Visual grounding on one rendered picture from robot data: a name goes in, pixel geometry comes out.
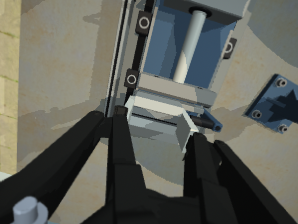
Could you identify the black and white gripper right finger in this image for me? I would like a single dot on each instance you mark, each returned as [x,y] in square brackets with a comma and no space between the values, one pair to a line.
[243,197]

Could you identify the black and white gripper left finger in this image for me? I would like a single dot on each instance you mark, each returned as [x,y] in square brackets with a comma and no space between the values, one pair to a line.
[32,195]

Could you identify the grey rectangular block with slot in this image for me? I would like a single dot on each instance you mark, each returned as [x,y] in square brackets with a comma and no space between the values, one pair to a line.
[156,113]

